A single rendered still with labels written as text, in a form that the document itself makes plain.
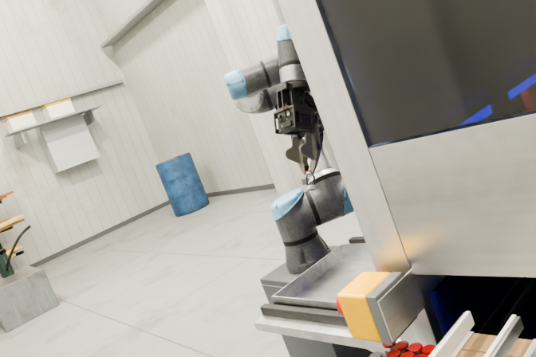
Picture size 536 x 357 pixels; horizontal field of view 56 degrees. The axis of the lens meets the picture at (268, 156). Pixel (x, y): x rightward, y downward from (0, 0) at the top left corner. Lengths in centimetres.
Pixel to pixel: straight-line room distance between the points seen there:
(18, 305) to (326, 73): 566
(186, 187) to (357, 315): 774
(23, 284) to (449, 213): 571
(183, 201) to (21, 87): 372
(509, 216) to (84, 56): 1019
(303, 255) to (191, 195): 693
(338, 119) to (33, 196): 929
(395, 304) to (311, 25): 40
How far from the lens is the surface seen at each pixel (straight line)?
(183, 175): 840
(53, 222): 994
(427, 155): 67
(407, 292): 75
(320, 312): 103
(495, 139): 63
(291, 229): 155
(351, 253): 129
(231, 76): 131
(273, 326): 110
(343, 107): 72
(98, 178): 1019
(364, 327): 74
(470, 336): 77
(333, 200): 155
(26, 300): 619
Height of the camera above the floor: 132
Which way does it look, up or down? 6 degrees down
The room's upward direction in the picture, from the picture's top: 21 degrees counter-clockwise
